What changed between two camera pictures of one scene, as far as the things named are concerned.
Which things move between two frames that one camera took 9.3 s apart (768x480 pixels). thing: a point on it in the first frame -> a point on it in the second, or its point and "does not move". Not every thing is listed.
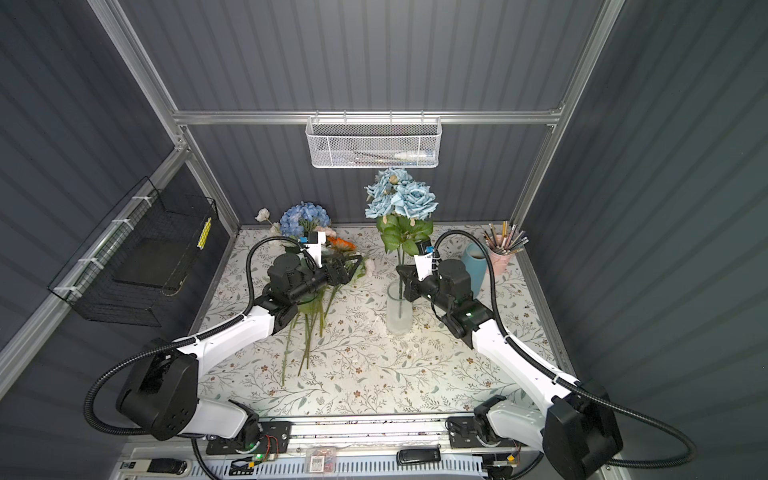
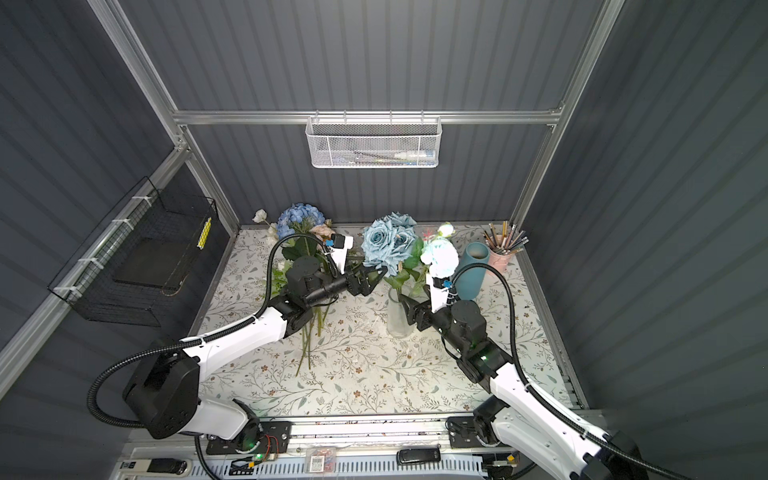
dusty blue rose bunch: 403,207 -> 386,241
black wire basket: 137,257 does not move
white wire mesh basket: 374,142 does not move
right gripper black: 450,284 -> 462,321
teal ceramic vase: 474,258 does not move
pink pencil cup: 500,262 does not move
